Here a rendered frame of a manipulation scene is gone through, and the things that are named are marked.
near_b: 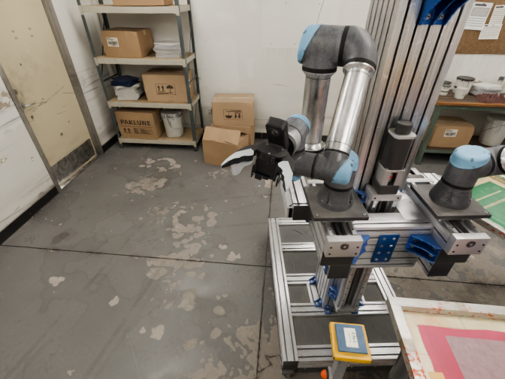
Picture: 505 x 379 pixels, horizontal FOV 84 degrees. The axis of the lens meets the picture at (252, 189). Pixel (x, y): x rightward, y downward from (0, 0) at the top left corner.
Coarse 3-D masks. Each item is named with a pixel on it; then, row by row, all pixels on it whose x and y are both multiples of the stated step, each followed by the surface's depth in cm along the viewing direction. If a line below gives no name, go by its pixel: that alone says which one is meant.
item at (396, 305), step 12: (396, 300) 111; (408, 300) 111; (420, 300) 111; (432, 300) 111; (396, 312) 107; (420, 312) 110; (432, 312) 110; (444, 312) 109; (456, 312) 108; (468, 312) 107; (480, 312) 107; (492, 312) 107; (504, 312) 107; (396, 324) 104; (408, 336) 99; (408, 348) 96; (408, 360) 93; (408, 372) 93; (420, 372) 90
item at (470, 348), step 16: (432, 336) 103; (448, 336) 103; (464, 336) 103; (480, 336) 103; (496, 336) 103; (432, 352) 98; (448, 352) 98; (464, 352) 98; (480, 352) 98; (496, 352) 98; (448, 368) 94; (464, 368) 94; (480, 368) 94; (496, 368) 94
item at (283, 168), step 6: (282, 162) 63; (288, 162) 63; (282, 168) 61; (288, 168) 61; (282, 174) 59; (288, 174) 59; (282, 180) 60; (288, 180) 58; (282, 186) 64; (288, 186) 57; (282, 192) 64
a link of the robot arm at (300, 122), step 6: (294, 114) 83; (300, 114) 82; (288, 120) 79; (294, 120) 78; (300, 120) 79; (306, 120) 81; (294, 126) 76; (300, 126) 77; (306, 126) 80; (300, 132) 76; (306, 132) 80; (300, 144) 80
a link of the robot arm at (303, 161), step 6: (300, 150) 82; (294, 156) 82; (300, 156) 83; (306, 156) 83; (312, 156) 82; (294, 162) 83; (300, 162) 83; (306, 162) 82; (312, 162) 82; (294, 168) 84; (300, 168) 83; (306, 168) 82; (294, 174) 86; (300, 174) 85; (306, 174) 84; (294, 180) 87
